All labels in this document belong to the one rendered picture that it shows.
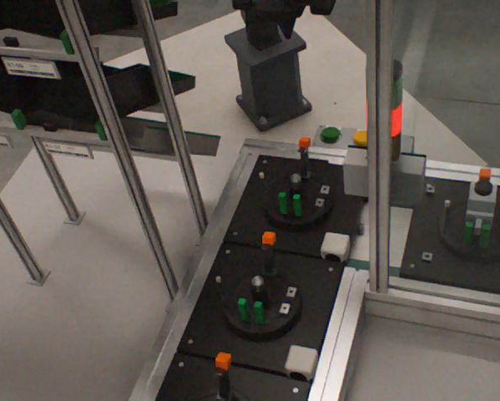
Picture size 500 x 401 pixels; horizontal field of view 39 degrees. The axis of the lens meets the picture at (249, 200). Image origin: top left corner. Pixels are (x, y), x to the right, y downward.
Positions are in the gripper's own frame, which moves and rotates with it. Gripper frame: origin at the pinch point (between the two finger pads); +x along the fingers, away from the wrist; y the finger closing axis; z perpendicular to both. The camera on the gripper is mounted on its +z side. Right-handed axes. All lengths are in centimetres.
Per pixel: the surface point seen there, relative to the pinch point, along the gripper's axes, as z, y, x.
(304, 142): 12.4, 5.2, 18.4
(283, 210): 24.3, 3.7, 25.5
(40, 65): 42, -22, -19
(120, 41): -153, -145, 125
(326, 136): -0.2, 6.1, 28.3
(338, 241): 28.8, 15.5, 26.4
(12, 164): -61, -155, 126
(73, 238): 30, -45, 39
